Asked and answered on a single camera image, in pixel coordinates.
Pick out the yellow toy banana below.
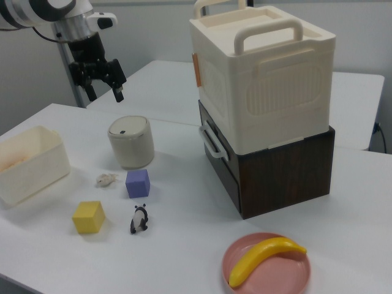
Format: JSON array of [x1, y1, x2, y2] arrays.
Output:
[[228, 236, 307, 288]]

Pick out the small crumpled white paper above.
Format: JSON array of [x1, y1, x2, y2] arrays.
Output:
[[94, 172, 119, 188]]

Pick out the white drawer handle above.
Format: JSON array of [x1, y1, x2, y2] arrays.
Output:
[[198, 119, 229, 159]]

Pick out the orange storage box handle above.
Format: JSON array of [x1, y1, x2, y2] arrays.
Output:
[[192, 52, 202, 88]]

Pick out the black table clamp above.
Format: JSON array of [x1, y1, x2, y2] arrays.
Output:
[[54, 23, 87, 108]]

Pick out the purple cube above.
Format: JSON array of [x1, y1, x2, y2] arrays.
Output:
[[125, 168, 152, 199]]

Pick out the pink plate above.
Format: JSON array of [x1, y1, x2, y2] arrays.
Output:
[[222, 232, 313, 294]]

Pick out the black wall cable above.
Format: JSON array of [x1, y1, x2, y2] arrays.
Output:
[[374, 121, 387, 153]]

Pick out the dark wood drawer cabinet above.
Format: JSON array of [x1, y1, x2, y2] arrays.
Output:
[[197, 99, 336, 221]]

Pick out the beige lidded trash can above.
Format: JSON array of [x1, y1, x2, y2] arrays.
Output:
[[107, 115, 155, 170]]

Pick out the panda figurine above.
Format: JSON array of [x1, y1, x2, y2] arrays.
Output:
[[129, 203, 149, 235]]

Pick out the cream open plastic bin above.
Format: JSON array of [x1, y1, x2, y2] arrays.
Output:
[[0, 125, 71, 210]]

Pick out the yellow cube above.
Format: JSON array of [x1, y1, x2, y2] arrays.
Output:
[[72, 200, 107, 235]]

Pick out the cream plastic storage box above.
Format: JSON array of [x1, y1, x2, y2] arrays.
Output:
[[189, 0, 337, 154]]

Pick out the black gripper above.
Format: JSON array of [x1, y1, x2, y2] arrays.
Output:
[[67, 32, 128, 104]]

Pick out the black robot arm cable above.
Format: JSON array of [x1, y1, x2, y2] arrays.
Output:
[[0, 26, 62, 43]]

